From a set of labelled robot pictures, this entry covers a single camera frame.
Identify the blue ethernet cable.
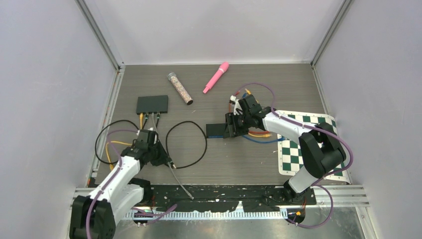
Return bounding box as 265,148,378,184
241,93,286,144

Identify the glitter tube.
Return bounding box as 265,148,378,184
167,72,193,105

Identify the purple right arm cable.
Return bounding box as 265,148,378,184
230,82,354,230

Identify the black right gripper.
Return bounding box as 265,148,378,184
222,112,252,139

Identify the green white checkerboard mat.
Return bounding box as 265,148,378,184
277,110,351,184

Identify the pink marker pen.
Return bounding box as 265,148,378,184
203,62,229,94

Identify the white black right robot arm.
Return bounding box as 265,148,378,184
219,95,346,205

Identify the grey ethernet cable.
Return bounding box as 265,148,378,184
150,112,195,201

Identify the dark grey network switch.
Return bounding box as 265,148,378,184
136,95,169,115

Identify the black cable teal boot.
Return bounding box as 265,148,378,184
94,113,208,169
140,113,149,129

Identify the aluminium front rail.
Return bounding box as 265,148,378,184
70,185,370,211

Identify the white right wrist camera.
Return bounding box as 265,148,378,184
229,95,243,115

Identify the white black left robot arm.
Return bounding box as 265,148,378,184
69,129,165,239

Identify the yellow ethernet cable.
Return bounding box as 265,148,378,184
244,88,273,138

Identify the yellow cable in grey switch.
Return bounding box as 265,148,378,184
105,113,146,171

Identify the small black TP-Link switch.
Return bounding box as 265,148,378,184
206,123,228,138

